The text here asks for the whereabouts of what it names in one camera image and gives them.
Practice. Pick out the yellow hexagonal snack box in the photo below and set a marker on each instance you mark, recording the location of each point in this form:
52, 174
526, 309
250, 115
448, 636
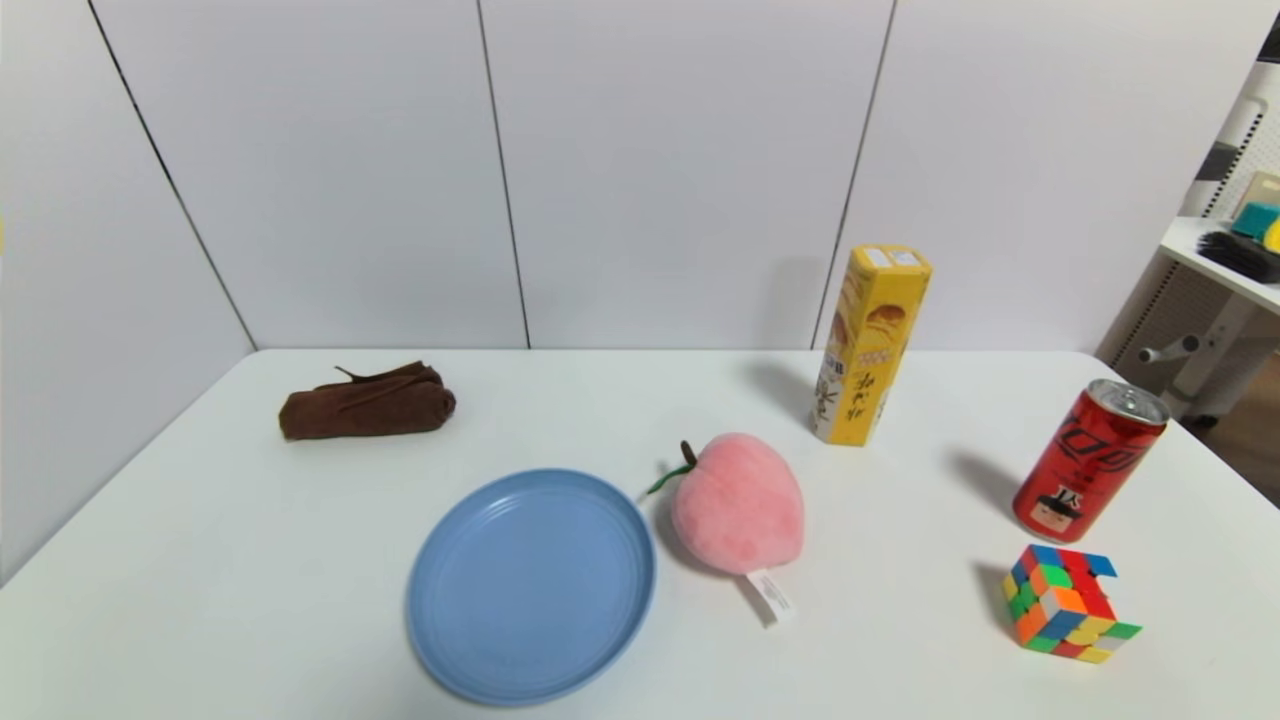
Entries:
865, 350

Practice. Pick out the white perforated panel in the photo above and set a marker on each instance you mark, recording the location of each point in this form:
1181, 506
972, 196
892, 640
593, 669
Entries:
1235, 130

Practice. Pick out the multicolour puzzle cube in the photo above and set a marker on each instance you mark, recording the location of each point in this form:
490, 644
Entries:
1065, 605

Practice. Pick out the brown cloth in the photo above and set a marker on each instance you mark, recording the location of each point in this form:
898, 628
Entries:
365, 402

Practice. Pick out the yellow sponge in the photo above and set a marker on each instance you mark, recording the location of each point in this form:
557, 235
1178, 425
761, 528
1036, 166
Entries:
1273, 236

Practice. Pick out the black bristle brush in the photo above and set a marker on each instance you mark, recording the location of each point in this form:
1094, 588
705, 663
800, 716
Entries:
1238, 252

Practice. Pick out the blue round plate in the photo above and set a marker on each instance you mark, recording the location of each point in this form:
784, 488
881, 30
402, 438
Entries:
530, 585

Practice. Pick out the red soda can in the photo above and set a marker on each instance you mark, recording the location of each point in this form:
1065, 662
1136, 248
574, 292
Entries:
1085, 465

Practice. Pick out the teal sponge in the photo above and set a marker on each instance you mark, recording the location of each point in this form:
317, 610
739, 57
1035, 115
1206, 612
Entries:
1255, 220

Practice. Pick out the pink peach plush toy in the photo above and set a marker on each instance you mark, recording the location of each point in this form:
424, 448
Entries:
735, 505

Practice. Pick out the white side shelf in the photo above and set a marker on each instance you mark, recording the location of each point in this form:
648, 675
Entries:
1225, 275

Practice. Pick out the beige board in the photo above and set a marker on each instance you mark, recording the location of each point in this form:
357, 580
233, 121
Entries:
1265, 187

